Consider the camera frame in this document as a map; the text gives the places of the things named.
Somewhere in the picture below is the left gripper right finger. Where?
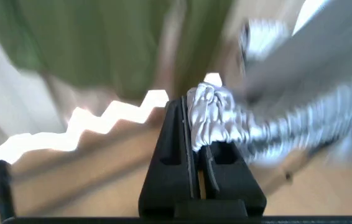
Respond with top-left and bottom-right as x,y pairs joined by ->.
196,141 -> 267,218

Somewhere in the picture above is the pale grey garment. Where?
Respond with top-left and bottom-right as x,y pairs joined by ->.
185,0 -> 352,167

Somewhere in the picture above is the beige curtain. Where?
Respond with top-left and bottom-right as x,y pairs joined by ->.
0,0 -> 307,166

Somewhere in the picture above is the green long-sleeved shirt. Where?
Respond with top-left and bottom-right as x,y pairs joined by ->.
0,0 -> 236,102

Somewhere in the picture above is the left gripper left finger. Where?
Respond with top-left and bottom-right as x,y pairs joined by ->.
137,96 -> 200,218

